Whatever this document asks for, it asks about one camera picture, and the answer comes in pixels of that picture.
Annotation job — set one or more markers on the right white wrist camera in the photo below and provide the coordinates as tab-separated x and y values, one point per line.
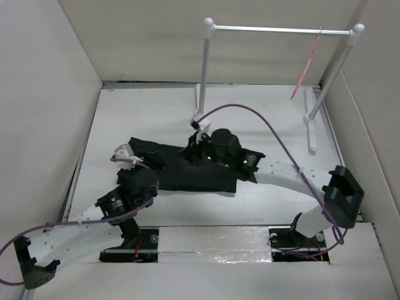
201	129

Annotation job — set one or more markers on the white and silver clothes rack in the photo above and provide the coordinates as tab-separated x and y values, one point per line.
312	106

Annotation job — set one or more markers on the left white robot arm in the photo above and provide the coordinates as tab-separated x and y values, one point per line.
109	223

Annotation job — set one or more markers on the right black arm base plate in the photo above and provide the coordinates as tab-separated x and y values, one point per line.
289	248

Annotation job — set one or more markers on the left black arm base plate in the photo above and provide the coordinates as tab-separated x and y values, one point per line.
145	251

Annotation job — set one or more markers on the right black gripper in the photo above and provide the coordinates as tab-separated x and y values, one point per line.
193	149

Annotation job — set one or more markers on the silver foil covered panel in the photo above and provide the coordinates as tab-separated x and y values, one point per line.
214	244

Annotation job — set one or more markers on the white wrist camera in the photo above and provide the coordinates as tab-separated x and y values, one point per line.
125	157
201	129

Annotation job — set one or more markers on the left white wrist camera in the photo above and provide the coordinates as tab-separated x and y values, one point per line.
125	157

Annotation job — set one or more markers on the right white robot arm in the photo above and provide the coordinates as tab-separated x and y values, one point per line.
337	192

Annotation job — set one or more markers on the black trousers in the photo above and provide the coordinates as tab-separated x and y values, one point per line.
176	173

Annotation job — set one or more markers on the pink clothes hanger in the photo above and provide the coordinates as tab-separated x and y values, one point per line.
305	70

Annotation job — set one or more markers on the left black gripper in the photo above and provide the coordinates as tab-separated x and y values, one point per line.
131	171

